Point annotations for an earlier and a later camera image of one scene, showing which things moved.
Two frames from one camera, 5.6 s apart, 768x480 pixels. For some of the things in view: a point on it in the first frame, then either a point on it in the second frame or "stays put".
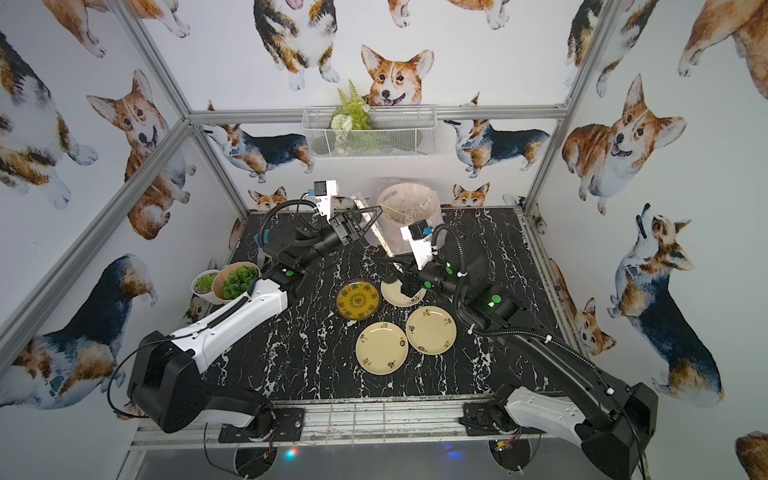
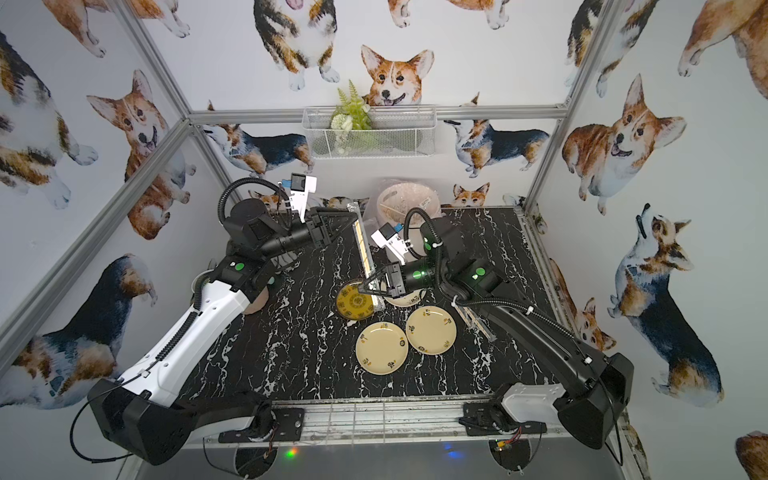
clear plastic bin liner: [399, 201] stays put
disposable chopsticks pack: [375, 227] to [364, 252]
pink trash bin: [402, 204] stays put
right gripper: [410, 277] to [396, 284]
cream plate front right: [431, 330] stays put
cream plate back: [392, 292] stays put
